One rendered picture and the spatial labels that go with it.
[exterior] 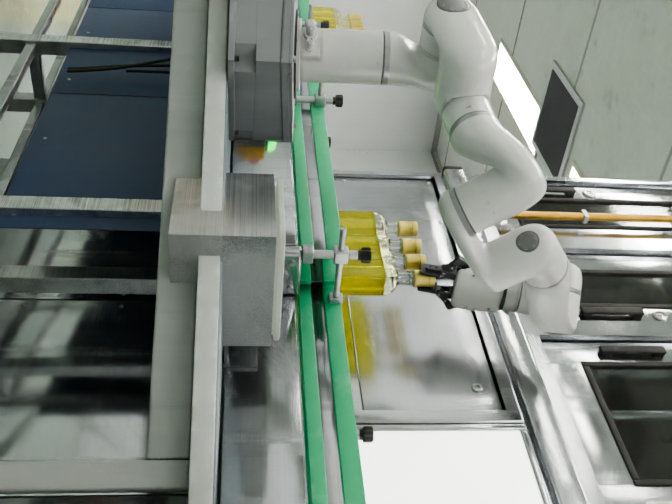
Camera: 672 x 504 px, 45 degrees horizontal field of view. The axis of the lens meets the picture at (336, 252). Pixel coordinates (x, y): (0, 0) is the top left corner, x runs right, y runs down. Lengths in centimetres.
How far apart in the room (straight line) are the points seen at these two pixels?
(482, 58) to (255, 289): 51
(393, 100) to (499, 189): 682
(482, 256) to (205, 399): 51
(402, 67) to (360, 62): 7
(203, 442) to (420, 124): 728
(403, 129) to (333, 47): 684
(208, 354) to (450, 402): 61
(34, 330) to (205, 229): 68
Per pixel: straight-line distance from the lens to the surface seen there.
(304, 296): 153
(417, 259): 171
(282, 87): 137
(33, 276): 170
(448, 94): 138
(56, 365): 170
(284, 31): 134
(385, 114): 817
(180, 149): 133
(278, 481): 122
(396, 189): 224
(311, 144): 182
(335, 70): 146
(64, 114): 193
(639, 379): 187
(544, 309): 151
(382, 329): 174
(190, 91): 139
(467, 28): 139
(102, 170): 171
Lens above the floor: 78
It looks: 7 degrees up
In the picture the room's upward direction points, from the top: 91 degrees clockwise
